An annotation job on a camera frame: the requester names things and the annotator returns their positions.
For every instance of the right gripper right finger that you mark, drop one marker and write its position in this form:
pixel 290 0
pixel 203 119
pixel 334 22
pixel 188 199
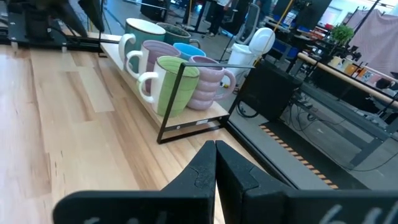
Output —
pixel 248 199

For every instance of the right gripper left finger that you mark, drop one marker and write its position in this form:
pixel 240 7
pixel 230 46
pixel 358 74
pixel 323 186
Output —
pixel 186 199

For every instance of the lilac ribbed mug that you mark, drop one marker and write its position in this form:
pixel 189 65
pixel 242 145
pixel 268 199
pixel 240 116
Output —
pixel 206 87

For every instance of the light blue mug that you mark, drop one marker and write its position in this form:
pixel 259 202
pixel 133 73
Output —
pixel 189 51

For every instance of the dark grey mug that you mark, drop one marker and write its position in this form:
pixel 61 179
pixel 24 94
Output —
pixel 174 35

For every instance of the black hazard-striped floor mat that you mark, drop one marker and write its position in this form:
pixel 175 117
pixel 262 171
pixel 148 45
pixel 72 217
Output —
pixel 326 155

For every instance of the black cabinet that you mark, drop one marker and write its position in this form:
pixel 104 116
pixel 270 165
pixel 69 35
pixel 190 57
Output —
pixel 267 90

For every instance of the white trash bin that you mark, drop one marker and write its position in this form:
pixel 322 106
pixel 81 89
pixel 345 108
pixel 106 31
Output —
pixel 242 56

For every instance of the long wooden workbench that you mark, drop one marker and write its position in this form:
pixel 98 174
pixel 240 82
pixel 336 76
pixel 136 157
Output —
pixel 342 77

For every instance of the grey office chair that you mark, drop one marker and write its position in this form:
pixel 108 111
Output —
pixel 250 21

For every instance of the person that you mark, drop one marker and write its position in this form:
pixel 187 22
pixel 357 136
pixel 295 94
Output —
pixel 219 15

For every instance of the green potted plant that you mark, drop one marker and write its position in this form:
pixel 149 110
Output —
pixel 342 34

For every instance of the pink curtain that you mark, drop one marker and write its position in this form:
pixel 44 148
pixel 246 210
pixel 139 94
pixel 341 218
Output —
pixel 376 40

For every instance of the wooden shelf black frame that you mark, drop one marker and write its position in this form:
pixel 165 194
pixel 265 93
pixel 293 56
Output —
pixel 192 119

